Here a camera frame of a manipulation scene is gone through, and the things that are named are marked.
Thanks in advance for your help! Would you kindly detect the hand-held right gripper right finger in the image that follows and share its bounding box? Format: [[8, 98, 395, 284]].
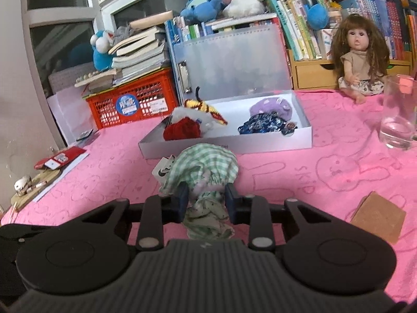
[[225, 183, 351, 251]]

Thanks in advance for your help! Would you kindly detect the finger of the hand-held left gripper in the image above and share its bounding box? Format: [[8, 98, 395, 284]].
[[0, 225, 55, 246]]

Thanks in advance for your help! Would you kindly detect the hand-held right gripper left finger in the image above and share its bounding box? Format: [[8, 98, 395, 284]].
[[78, 183, 190, 251]]

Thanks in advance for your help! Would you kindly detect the green checked cloth pouch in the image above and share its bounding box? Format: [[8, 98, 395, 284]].
[[152, 143, 240, 240]]

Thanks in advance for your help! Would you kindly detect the red crocheted pouch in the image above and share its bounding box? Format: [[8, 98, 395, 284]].
[[163, 117, 202, 141]]

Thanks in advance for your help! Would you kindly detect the white box with translucent lid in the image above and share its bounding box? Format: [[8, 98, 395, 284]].
[[138, 24, 314, 160]]

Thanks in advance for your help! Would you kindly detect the blue brocade drawstring pouch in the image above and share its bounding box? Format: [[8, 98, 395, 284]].
[[237, 113, 298, 136]]

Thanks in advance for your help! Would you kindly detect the yellow red crocheted toy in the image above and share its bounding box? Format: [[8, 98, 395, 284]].
[[184, 86, 229, 126]]

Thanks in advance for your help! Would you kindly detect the purple plush pouch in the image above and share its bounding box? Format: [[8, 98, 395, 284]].
[[249, 99, 292, 119]]

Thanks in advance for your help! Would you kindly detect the small white figurine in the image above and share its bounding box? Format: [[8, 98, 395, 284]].
[[15, 176, 33, 196]]

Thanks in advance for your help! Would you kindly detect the pink printed towel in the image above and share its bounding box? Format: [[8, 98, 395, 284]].
[[0, 89, 417, 304]]

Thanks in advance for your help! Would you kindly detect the wooden board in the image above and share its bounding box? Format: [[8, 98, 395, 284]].
[[10, 169, 62, 211]]

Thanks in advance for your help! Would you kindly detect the white paper sheet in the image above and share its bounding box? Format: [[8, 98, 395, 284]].
[[33, 152, 90, 203]]

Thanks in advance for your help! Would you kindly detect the red envelope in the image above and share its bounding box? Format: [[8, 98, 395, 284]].
[[34, 147, 88, 171]]

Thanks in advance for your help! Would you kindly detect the red plastic crate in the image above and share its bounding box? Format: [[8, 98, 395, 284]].
[[85, 67, 179, 130]]

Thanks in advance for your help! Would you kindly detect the white paper bag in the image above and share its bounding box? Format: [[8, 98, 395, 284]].
[[46, 86, 98, 147]]

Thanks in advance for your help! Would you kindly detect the stack of worn books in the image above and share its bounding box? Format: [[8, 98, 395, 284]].
[[74, 10, 175, 93]]

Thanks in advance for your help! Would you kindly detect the brown cardboard piece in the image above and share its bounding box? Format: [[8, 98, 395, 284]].
[[350, 192, 407, 244]]

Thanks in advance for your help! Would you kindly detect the wooden drawer organizer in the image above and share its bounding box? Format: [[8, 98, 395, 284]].
[[287, 50, 414, 90]]

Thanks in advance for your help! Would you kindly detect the grey grid board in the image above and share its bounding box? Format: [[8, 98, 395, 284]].
[[49, 62, 98, 95]]

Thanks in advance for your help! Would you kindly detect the blue cat plush toy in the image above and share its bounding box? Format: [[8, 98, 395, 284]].
[[90, 29, 116, 71]]

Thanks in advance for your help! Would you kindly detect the clear glass mug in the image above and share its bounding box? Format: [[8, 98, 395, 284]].
[[378, 74, 417, 151]]

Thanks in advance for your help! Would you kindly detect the white printed carton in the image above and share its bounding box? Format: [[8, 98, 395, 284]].
[[317, 28, 338, 60]]

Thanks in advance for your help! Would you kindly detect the brown haired baby doll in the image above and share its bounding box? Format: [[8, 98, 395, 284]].
[[330, 14, 391, 105]]

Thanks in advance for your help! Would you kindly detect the row of upright books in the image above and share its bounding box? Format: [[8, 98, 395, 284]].
[[164, 0, 417, 61]]

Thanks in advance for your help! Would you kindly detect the blue big eared plush toy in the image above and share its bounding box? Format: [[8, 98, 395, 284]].
[[180, 0, 225, 23]]

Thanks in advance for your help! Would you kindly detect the small clear jar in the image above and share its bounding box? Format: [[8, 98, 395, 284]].
[[327, 7, 342, 28]]

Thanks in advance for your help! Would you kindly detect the white bead string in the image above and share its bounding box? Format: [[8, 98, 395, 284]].
[[76, 70, 101, 83]]

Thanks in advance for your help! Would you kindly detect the white window frame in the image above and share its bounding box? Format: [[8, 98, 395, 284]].
[[21, 0, 209, 151]]

